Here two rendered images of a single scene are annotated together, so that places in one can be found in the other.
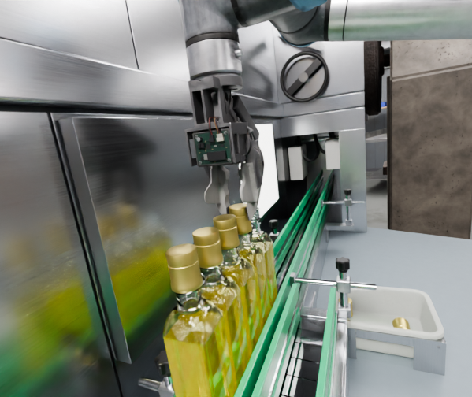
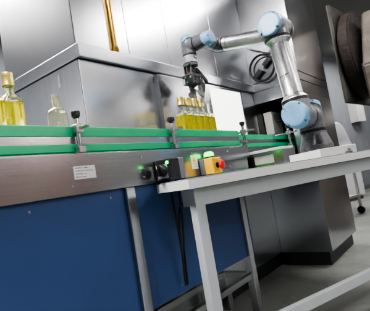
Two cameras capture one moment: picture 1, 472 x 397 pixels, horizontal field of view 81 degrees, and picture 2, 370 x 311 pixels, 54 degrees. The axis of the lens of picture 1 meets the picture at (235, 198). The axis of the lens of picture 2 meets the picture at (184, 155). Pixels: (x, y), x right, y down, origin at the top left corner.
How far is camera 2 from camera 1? 1.59 m
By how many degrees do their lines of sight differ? 21
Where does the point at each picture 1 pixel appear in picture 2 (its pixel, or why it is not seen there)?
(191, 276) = (181, 101)
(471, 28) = (252, 43)
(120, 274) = (165, 113)
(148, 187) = (173, 95)
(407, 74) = not seen: outside the picture
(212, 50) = (188, 57)
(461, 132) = not seen: outside the picture
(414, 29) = (241, 45)
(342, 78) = not seen: hidden behind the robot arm
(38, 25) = (151, 57)
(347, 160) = not seen: hidden behind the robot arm
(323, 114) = (277, 87)
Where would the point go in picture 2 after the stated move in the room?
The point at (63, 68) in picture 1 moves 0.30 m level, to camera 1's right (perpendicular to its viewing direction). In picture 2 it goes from (155, 64) to (211, 50)
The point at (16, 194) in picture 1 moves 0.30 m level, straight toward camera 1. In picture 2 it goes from (147, 88) to (168, 67)
